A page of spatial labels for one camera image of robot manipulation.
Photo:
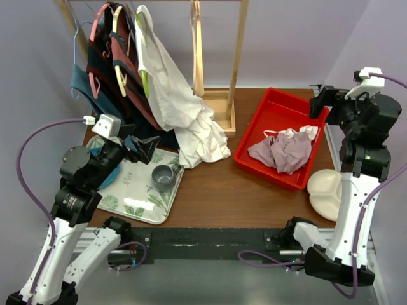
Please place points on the white crumpled garment in bin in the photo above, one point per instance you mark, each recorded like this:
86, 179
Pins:
310, 130

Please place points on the wooden clothes rack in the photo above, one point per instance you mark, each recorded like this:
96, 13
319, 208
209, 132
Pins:
222, 101

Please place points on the pink plastic hanger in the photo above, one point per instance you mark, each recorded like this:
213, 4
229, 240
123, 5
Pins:
99, 67

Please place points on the cream divided plate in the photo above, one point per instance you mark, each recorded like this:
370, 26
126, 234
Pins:
325, 190

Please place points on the green plastic hanger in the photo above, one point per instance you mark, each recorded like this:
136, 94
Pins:
141, 31

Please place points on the red plastic bin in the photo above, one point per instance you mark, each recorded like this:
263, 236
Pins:
279, 110

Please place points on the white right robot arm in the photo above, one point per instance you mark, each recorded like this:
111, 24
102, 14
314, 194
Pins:
365, 119

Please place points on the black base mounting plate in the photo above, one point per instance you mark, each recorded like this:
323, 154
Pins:
208, 244

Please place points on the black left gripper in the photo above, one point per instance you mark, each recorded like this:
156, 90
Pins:
145, 148

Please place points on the grey mug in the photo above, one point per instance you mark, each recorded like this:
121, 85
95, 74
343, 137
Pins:
163, 177

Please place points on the maroon striped hanging top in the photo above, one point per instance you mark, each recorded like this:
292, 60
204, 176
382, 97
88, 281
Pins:
135, 107

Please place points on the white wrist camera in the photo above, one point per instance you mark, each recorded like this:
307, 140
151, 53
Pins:
106, 126
368, 81

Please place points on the blue dotted plate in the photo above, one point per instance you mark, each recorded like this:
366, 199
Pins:
112, 176

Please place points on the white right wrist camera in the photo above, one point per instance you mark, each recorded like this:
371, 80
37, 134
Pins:
368, 81

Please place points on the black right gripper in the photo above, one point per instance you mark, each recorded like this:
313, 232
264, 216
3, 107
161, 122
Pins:
334, 97

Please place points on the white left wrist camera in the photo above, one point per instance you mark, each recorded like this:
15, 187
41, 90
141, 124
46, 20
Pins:
106, 126

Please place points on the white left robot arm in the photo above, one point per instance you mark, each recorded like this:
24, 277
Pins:
56, 279

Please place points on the cream plastic hanger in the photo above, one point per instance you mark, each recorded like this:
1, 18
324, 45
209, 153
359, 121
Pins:
120, 42

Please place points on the lilac tank top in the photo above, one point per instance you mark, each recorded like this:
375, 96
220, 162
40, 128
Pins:
284, 153

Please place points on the leaf patterned tray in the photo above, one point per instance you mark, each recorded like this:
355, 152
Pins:
132, 193

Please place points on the white hanging shirt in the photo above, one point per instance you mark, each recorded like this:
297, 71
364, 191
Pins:
176, 108

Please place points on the teal hanging tank top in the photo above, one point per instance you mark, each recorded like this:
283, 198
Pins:
102, 104

